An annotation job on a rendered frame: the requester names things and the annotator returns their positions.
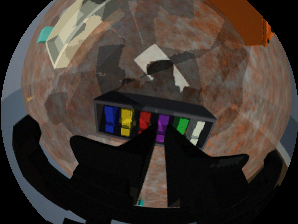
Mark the teal cube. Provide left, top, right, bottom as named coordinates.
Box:
left=37, top=27, right=55, bottom=44

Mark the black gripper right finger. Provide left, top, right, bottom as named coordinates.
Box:
left=165, top=124, right=250, bottom=208

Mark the green fuse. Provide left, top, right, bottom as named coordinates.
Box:
left=174, top=116, right=189, bottom=135

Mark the red fuse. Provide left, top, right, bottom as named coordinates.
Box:
left=138, top=111, right=150, bottom=135

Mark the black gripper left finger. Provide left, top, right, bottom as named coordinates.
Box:
left=69, top=123, right=158, bottom=205

